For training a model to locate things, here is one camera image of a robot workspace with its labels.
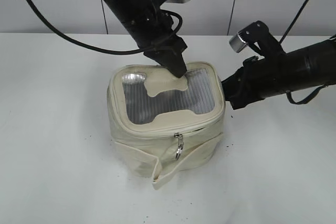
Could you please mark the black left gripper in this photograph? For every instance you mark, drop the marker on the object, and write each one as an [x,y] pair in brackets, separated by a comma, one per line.
[152,35]

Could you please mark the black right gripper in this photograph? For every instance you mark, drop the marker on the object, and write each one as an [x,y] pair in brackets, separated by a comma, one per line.
[253,82]

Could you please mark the cream zippered bag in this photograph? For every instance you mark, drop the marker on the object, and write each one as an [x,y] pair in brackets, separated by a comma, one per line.
[162,125]

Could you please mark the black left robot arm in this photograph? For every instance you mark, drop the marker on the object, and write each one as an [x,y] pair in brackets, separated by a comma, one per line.
[129,10]

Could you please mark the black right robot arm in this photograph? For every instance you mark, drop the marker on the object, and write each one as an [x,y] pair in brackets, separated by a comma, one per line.
[280,72]

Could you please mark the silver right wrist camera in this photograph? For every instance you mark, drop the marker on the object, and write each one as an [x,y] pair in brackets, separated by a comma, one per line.
[257,37]

